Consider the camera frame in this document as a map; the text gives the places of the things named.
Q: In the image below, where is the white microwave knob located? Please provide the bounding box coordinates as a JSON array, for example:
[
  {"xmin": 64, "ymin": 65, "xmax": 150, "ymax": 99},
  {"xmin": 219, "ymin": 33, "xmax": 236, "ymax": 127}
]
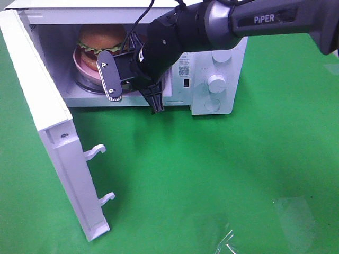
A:
[
  {"xmin": 207, "ymin": 74, "xmax": 227, "ymax": 94},
  {"xmin": 211, "ymin": 50, "xmax": 232, "ymax": 63}
]

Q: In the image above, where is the green table mat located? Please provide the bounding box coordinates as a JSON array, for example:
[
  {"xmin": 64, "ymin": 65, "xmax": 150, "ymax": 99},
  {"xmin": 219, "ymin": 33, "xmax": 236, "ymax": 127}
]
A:
[{"xmin": 1, "ymin": 34, "xmax": 338, "ymax": 253}]

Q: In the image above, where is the white lower microwave knob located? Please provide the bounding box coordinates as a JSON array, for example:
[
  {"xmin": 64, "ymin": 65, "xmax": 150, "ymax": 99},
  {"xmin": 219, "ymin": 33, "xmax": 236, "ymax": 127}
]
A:
[{"xmin": 207, "ymin": 74, "xmax": 227, "ymax": 94}]

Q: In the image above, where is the white upper microwave knob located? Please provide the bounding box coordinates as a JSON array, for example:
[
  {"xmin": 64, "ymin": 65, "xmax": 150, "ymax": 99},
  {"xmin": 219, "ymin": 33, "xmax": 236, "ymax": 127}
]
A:
[{"xmin": 211, "ymin": 50, "xmax": 232, "ymax": 63}]

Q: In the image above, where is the white microwave oven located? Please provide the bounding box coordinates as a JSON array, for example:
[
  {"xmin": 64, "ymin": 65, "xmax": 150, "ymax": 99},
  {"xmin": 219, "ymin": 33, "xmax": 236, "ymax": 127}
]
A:
[{"xmin": 4, "ymin": 1, "xmax": 247, "ymax": 115}]

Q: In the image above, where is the burger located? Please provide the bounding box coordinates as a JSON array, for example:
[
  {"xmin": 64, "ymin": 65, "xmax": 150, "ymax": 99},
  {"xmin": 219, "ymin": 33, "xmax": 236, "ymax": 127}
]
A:
[{"xmin": 77, "ymin": 24, "xmax": 127, "ymax": 71}]

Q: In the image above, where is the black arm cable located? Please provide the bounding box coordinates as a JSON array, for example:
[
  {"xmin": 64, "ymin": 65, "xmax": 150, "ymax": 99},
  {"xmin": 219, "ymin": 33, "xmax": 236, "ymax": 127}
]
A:
[{"xmin": 121, "ymin": 0, "xmax": 186, "ymax": 51}]

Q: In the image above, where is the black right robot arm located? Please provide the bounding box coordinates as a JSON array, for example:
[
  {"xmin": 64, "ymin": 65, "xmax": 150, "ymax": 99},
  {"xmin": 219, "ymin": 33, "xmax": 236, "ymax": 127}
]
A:
[{"xmin": 114, "ymin": 1, "xmax": 338, "ymax": 113}]

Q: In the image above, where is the pink plate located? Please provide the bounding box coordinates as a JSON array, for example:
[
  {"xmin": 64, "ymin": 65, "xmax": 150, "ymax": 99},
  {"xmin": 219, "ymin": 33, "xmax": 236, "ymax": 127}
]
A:
[{"xmin": 73, "ymin": 48, "xmax": 104, "ymax": 93}]

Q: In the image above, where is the white microwave door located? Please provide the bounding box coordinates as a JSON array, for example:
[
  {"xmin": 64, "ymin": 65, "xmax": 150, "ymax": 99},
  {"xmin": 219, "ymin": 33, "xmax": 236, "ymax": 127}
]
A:
[{"xmin": 1, "ymin": 9, "xmax": 115, "ymax": 241}]

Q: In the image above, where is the white round door button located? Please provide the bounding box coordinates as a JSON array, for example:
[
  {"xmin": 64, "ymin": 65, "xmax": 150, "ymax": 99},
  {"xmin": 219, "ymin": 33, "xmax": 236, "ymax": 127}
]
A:
[{"xmin": 204, "ymin": 98, "xmax": 221, "ymax": 112}]

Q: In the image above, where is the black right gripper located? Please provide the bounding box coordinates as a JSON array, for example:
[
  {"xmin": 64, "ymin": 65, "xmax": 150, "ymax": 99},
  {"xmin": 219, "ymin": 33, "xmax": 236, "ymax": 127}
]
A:
[{"xmin": 113, "ymin": 20, "xmax": 183, "ymax": 114}]

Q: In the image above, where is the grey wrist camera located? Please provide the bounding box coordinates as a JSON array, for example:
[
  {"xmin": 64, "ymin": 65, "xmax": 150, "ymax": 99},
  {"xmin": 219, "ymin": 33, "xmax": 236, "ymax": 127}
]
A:
[{"xmin": 97, "ymin": 51, "xmax": 122, "ymax": 102}]

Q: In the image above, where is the glass microwave turntable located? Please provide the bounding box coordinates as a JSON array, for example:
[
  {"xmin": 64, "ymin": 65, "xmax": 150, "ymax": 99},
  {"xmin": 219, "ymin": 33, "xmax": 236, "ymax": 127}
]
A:
[{"xmin": 75, "ymin": 74, "xmax": 142, "ymax": 97}]

